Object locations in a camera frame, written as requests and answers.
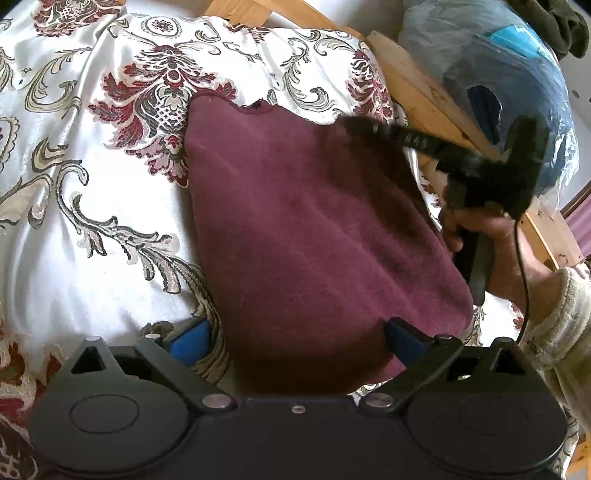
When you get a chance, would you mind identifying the black cable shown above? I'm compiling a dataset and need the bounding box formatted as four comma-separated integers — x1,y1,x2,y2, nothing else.
512,215,532,346

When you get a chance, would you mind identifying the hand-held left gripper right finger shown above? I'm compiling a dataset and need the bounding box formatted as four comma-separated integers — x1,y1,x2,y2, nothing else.
359,317,533,415

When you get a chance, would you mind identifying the person's right hand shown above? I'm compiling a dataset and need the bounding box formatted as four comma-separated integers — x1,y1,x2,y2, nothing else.
438,203,557,301

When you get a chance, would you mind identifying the pink curtain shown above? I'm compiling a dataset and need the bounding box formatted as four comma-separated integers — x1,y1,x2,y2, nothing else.
561,185,591,259

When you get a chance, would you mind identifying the wooden bed frame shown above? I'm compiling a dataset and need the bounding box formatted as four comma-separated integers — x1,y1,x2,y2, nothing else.
203,0,585,271

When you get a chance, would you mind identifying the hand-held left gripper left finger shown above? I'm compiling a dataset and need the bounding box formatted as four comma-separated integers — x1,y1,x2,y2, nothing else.
59,318,237,412

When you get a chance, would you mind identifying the clear plastic bag of clothes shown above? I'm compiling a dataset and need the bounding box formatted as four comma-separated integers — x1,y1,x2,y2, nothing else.
398,0,580,208

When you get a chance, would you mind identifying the white floral satin bed sheet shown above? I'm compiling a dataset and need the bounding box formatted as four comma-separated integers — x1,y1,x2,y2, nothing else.
0,0,583,480

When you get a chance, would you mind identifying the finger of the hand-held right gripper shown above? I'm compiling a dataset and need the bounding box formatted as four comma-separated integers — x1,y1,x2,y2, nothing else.
342,115,467,163

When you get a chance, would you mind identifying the person's right forearm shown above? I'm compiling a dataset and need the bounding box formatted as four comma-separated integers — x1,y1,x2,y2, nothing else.
501,265,591,444

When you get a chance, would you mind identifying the dark green cloth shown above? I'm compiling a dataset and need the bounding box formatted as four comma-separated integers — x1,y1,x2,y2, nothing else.
505,0,591,61

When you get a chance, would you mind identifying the maroon fleece garment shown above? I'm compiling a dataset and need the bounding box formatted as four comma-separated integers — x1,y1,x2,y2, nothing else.
184,92,475,398

